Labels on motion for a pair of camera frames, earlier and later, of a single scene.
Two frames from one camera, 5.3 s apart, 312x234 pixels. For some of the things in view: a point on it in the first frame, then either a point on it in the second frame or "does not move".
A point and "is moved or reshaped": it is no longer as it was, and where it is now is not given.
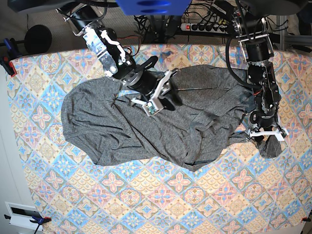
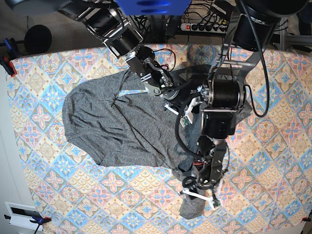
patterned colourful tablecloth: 237,192 does not move
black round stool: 38,39 does not move
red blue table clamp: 11,53 does not move
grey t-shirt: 105,126 is moved or reshaped
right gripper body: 266,124 to 202,185
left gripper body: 151,85 to 185,104
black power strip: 193,27 does not move
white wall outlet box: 21,215 does not move
